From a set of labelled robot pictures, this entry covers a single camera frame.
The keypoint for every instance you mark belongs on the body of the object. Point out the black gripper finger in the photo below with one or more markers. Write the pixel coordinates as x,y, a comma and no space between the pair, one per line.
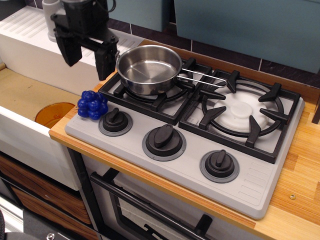
69,48
105,61

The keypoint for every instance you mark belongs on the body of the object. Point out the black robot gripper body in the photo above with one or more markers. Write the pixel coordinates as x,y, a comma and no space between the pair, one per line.
87,21

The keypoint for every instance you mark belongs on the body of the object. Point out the stainless steel pan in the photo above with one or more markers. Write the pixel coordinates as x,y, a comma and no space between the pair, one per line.
153,69

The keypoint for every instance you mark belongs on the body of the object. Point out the blue toy blueberry cluster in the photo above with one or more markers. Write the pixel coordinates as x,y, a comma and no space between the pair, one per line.
92,105

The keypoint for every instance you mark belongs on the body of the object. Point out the black left stove knob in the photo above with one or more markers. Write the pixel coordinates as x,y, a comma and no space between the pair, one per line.
115,123

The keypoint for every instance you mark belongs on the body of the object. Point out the black stove knob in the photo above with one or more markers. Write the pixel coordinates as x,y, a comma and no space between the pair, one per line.
219,166
115,123
164,143

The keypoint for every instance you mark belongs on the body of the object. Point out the black middle stove knob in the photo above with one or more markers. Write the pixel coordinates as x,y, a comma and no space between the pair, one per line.
164,143

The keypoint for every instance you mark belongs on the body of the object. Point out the grey toy stove top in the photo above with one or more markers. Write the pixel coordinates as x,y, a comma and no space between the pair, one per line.
250,193

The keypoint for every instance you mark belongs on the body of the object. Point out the black right stove knob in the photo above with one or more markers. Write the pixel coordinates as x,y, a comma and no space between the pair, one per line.
219,166

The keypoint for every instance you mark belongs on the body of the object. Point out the grey toy faucet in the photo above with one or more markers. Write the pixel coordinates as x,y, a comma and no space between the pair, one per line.
51,7

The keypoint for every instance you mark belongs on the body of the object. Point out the white toy sink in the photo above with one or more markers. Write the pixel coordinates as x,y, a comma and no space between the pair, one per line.
33,75

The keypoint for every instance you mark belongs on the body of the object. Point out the teal cabinet left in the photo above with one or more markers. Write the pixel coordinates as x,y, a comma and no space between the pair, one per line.
150,14

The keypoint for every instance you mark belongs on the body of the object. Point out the teal cabinet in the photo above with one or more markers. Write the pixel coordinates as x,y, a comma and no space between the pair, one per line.
286,32
150,14

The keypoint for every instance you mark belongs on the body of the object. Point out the black left burner grate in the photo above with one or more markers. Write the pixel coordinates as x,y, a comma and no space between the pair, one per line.
167,107

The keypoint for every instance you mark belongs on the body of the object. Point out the black burner grate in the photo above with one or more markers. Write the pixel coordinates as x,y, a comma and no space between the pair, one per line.
167,107
262,144

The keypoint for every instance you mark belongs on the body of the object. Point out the upper wooden drawer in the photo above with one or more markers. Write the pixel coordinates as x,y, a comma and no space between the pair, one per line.
46,188

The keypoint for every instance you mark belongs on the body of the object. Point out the wooden drawer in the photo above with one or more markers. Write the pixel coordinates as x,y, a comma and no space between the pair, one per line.
48,212
46,188

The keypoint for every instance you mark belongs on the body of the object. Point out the white right burner plate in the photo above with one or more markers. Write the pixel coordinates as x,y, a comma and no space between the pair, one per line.
239,107

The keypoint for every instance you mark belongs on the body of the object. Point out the black right burner grate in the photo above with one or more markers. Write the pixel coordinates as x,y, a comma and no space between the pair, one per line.
262,144

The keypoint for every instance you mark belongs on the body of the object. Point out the lower wooden drawer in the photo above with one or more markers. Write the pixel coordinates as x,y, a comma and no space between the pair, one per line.
48,212

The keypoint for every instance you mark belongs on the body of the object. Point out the teal cabinet right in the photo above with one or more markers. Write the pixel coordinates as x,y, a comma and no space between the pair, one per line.
286,32

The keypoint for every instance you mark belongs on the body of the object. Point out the oven door with handle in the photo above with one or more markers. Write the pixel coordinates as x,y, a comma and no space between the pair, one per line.
141,212

